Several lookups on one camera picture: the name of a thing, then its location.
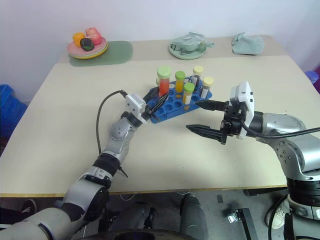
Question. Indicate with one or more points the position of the yellow plate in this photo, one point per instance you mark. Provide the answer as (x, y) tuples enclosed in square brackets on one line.
[(87, 57)]

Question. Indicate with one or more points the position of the pink plate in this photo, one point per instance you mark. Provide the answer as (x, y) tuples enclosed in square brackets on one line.
[(72, 48)]

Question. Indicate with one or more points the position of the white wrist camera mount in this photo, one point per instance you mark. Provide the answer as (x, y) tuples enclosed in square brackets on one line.
[(246, 100), (135, 105)]

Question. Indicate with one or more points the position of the black and white sneaker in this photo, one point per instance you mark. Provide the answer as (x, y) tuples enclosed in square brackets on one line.
[(28, 206)]

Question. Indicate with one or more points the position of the dark grey rounded shape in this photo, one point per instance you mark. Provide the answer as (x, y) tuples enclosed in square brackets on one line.
[(193, 215)]

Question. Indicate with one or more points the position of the green table mat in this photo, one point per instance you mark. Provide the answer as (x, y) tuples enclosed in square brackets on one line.
[(117, 53)]

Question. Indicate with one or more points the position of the black table foot bar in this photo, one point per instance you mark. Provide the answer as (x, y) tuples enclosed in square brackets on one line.
[(265, 191)]

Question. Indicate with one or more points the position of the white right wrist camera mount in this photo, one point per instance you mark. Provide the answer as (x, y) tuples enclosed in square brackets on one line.
[(246, 100)]

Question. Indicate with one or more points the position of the pale green plate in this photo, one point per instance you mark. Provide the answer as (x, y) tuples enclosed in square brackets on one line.
[(186, 56)]

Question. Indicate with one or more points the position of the blue test tube rack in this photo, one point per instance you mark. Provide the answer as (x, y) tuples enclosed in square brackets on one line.
[(170, 110)]

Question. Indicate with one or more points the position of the black metal frame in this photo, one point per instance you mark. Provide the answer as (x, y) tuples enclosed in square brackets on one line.
[(246, 222)]

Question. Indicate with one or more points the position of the orange tube green cap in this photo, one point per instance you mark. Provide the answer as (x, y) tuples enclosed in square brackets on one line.
[(179, 85)]

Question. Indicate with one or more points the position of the small black floor piece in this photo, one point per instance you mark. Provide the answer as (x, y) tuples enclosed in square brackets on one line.
[(220, 198)]

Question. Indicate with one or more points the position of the black and green toy food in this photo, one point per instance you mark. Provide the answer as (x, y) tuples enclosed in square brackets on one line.
[(86, 44)]

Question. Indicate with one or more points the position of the purple plastic container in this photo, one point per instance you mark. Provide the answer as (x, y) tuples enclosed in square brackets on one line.
[(313, 80)]

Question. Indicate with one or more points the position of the crumpled green towel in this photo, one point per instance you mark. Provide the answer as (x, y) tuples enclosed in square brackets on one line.
[(248, 45)]

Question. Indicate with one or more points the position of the white shoe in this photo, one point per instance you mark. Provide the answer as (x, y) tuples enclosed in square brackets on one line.
[(277, 215)]

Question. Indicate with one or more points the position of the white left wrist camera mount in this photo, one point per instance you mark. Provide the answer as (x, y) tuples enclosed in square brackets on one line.
[(135, 105)]

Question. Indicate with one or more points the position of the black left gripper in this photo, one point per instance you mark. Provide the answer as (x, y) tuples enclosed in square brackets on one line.
[(147, 113)]

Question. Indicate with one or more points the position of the pale green cloth bag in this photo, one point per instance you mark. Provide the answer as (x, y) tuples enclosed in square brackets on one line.
[(191, 40)]

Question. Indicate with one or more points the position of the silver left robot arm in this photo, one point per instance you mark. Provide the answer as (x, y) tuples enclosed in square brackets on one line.
[(116, 147)]

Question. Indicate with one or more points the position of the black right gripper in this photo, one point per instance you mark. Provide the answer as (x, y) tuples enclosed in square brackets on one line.
[(231, 120)]

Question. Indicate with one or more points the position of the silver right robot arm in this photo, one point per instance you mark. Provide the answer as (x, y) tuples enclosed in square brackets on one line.
[(282, 122)]

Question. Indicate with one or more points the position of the pink toy food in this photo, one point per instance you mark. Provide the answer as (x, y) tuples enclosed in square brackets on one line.
[(93, 35)]

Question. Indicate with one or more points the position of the yellow tube green cap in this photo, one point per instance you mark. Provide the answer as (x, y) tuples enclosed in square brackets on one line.
[(188, 96)]

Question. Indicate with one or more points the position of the small metal bracket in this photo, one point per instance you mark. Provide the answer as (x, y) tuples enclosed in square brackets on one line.
[(232, 218)]

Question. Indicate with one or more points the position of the orange toy food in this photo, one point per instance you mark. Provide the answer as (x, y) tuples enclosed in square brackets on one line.
[(77, 38)]

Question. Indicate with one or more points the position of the blue plastic crate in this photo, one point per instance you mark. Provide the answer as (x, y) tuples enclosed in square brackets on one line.
[(10, 105)]

